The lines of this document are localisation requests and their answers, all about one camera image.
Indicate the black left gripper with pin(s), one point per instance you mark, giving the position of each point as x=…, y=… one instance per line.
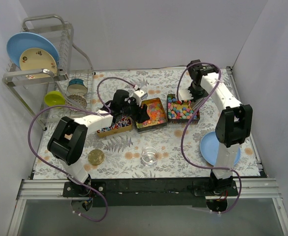
x=136, y=109

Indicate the tin of gummy candies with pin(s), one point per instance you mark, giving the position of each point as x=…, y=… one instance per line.
x=157, y=114

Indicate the gold tin of lollipops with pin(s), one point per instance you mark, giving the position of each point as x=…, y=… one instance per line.
x=123, y=125

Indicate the tin of star candies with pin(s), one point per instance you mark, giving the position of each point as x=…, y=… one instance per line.
x=180, y=111

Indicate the clear glass bowl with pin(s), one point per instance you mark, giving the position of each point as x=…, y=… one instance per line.
x=149, y=156

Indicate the silver metal scoop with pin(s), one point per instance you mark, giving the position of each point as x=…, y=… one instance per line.
x=195, y=104

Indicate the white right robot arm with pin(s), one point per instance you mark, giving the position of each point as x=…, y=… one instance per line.
x=234, y=123

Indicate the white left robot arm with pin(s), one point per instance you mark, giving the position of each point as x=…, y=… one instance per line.
x=68, y=140

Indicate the blue plate on table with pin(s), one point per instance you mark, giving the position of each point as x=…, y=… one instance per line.
x=210, y=146

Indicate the round gold tin lid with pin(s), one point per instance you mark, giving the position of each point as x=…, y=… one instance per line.
x=95, y=157

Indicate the patterned round coaster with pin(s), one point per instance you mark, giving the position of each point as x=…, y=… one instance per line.
x=76, y=99

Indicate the blue patterned ceramic bowl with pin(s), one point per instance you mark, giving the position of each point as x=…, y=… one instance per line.
x=76, y=86

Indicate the green plastic bowl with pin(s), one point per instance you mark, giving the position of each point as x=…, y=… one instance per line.
x=54, y=98

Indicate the metal dish rack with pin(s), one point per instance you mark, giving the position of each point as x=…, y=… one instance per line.
x=61, y=36

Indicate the cream plate in rack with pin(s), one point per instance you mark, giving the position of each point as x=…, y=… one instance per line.
x=36, y=58

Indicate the blue plate in rack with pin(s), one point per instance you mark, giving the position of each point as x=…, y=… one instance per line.
x=22, y=41

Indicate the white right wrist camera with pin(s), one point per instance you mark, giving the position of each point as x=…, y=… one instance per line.
x=184, y=94

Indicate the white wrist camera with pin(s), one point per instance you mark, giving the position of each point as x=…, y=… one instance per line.
x=139, y=94
x=184, y=94

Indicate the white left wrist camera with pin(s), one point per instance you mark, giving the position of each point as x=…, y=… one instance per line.
x=139, y=94

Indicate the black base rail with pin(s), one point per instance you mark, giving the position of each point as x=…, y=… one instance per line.
x=195, y=192

